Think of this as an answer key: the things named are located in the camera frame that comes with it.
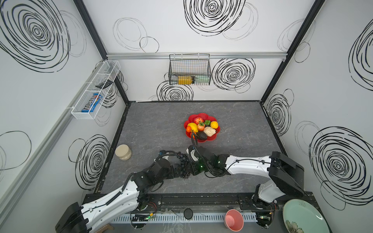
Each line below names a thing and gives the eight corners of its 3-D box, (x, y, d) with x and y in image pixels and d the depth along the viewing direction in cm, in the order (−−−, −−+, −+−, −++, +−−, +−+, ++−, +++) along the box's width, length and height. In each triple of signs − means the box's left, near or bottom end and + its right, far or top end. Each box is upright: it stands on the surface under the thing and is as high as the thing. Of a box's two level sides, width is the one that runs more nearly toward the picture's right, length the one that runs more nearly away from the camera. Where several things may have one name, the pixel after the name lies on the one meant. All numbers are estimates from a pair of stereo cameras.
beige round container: (117, 160, 90) (113, 156, 85) (121, 149, 95) (117, 144, 90) (130, 160, 90) (126, 156, 85) (133, 149, 95) (129, 144, 90)
